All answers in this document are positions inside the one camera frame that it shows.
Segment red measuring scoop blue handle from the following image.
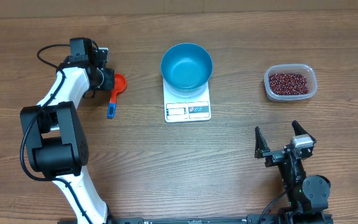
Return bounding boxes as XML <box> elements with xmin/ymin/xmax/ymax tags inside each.
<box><xmin>107</xmin><ymin>73</ymin><xmax>127</xmax><ymax>119</ymax></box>

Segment white digital kitchen scale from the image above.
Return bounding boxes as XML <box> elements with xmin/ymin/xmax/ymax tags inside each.
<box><xmin>163</xmin><ymin>80</ymin><xmax>211</xmax><ymax>123</ymax></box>

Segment red adzuki beans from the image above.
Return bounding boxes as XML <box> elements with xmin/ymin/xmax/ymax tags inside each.
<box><xmin>268</xmin><ymin>73</ymin><xmax>309</xmax><ymax>95</ymax></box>

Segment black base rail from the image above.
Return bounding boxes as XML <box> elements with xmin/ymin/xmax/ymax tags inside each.
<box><xmin>57</xmin><ymin>213</ymin><xmax>334</xmax><ymax>224</ymax></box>

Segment blue plastic bowl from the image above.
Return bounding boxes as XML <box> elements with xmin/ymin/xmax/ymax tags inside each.
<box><xmin>160</xmin><ymin>42</ymin><xmax>214</xmax><ymax>92</ymax></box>

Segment clear plastic container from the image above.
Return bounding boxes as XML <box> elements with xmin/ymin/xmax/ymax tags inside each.
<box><xmin>264</xmin><ymin>63</ymin><xmax>318</xmax><ymax>101</ymax></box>

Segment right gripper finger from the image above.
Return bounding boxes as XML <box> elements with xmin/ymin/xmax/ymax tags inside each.
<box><xmin>291</xmin><ymin>120</ymin><xmax>316</xmax><ymax>143</ymax></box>
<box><xmin>254</xmin><ymin>126</ymin><xmax>270</xmax><ymax>159</ymax></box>

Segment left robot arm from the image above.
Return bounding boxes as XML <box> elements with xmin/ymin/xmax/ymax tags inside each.
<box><xmin>19</xmin><ymin>47</ymin><xmax>116</xmax><ymax>223</ymax></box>

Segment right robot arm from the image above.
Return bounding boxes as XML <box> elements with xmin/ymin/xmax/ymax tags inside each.
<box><xmin>254</xmin><ymin>120</ymin><xmax>333</xmax><ymax>223</ymax></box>

